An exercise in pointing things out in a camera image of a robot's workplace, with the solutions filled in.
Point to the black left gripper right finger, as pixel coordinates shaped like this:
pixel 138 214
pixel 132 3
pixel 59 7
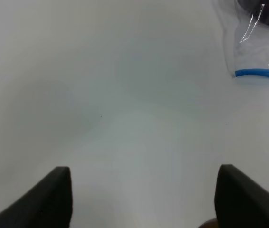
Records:
pixel 239 201

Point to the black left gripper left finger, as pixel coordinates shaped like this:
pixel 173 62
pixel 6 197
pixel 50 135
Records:
pixel 49 204

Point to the clear zip bag blue seal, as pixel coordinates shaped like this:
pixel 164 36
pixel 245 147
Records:
pixel 245 25

